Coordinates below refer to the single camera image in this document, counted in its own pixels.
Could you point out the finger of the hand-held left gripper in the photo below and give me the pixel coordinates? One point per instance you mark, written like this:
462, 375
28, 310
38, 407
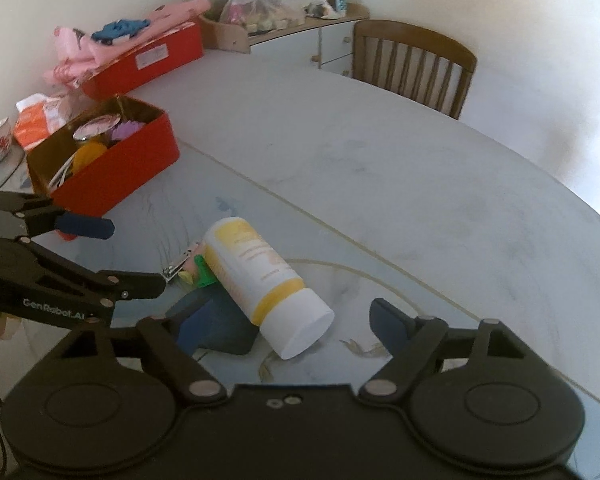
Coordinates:
87, 226
135, 285

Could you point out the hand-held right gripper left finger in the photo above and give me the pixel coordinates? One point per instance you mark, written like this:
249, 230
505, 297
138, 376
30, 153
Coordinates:
192, 332

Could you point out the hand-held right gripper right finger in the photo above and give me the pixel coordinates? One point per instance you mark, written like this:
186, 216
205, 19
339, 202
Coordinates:
387, 322

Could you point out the silver nail clipper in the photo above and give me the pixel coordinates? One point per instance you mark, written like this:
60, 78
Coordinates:
172, 272

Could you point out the white sunglasses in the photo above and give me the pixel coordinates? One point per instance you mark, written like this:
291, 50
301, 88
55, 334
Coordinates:
62, 172

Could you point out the orange disc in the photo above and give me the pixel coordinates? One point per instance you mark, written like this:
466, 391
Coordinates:
91, 155

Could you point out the red metal tin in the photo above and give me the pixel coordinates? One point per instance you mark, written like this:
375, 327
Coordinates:
130, 165

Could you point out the white bottle yellow label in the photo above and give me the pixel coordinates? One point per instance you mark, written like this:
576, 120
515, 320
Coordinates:
260, 275

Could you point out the pink eraser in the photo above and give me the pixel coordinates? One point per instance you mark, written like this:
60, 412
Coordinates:
188, 276

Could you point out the green plastic clip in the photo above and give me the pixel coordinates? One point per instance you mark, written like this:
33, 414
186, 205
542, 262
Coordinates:
203, 272

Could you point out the purple spiky toy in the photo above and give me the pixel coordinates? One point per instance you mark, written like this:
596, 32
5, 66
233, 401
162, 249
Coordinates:
125, 131

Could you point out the orange white package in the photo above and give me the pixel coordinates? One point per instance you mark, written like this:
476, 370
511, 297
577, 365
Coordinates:
30, 125

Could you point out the large red box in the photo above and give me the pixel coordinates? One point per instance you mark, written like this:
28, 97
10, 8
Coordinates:
170, 50

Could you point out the blue cloth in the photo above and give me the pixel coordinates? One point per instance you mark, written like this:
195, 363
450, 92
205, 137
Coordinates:
117, 30

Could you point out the red box with pink cloth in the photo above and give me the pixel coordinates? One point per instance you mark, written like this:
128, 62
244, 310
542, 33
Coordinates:
170, 12

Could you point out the white wooden sideboard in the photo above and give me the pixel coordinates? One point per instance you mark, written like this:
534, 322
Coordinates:
290, 45

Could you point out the clear plastic bag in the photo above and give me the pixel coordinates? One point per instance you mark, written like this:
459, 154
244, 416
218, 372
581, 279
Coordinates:
260, 7

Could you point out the brown wooden chair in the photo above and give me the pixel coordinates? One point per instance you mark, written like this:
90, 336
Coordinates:
410, 35

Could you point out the small figure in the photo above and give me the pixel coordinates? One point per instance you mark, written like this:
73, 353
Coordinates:
322, 9

